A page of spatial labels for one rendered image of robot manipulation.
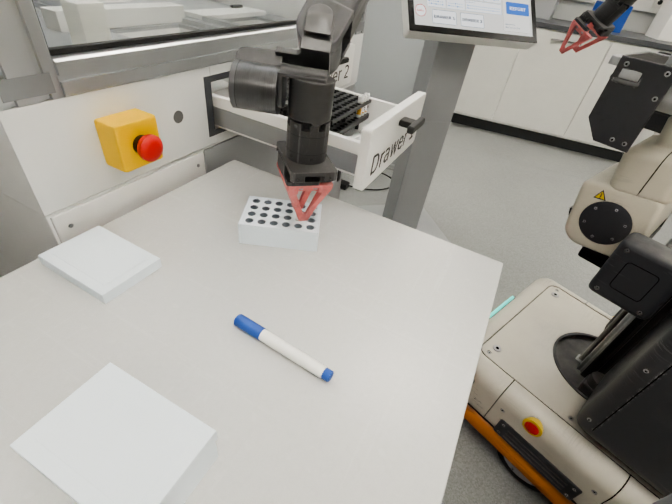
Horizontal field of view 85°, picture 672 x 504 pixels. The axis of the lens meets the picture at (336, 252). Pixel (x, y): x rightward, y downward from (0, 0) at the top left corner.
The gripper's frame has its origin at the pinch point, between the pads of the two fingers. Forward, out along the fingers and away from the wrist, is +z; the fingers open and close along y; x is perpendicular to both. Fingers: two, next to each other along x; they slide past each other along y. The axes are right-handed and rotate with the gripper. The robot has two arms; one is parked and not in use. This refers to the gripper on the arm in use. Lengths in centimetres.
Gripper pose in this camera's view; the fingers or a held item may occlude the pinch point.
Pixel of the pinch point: (300, 210)
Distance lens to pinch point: 57.9
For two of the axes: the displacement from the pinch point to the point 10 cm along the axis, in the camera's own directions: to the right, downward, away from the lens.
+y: 3.1, 6.3, -7.1
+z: -1.4, 7.7, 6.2
